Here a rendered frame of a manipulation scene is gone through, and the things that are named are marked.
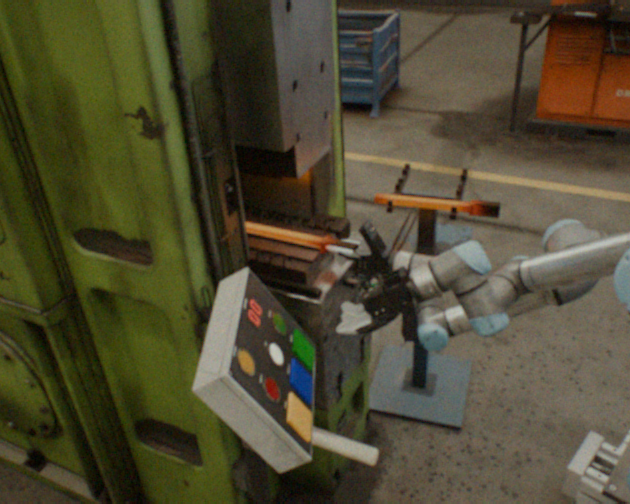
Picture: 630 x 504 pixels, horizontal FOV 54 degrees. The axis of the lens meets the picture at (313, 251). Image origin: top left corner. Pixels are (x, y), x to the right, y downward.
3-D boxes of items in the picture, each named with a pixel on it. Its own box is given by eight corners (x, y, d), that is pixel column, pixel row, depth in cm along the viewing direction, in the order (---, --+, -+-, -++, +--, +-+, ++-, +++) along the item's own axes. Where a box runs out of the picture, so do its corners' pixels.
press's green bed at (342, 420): (372, 426, 250) (371, 339, 225) (333, 501, 223) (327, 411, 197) (255, 387, 273) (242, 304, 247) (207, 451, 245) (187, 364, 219)
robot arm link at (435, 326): (620, 301, 148) (428, 362, 164) (606, 274, 157) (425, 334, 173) (607, 265, 142) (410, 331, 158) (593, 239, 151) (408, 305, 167)
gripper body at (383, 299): (356, 283, 137) (404, 259, 133) (376, 309, 141) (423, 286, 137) (357, 304, 130) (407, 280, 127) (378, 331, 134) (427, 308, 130)
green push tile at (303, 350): (314, 348, 147) (297, 327, 144) (313, 370, 141) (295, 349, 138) (308, 351, 148) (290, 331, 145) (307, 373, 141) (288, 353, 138)
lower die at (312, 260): (336, 254, 192) (334, 231, 187) (306, 290, 177) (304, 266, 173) (223, 229, 209) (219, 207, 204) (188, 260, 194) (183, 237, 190)
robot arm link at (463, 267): (495, 277, 123) (474, 240, 123) (445, 301, 127) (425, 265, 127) (494, 268, 131) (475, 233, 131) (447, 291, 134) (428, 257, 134)
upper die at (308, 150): (330, 148, 173) (329, 116, 167) (297, 179, 158) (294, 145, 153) (207, 130, 189) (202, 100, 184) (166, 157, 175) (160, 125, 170)
